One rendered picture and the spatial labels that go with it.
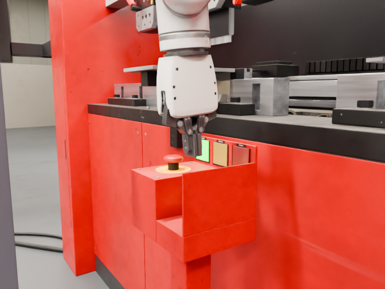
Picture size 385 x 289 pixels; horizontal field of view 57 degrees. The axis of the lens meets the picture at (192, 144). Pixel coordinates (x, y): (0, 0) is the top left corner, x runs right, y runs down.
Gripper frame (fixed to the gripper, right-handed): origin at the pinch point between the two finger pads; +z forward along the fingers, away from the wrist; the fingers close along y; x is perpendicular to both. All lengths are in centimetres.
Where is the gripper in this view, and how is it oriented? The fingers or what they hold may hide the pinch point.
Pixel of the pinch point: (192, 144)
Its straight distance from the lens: 61.3
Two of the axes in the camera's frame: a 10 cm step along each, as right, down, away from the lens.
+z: 0.7, 9.8, 2.0
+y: -8.1, 1.7, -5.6
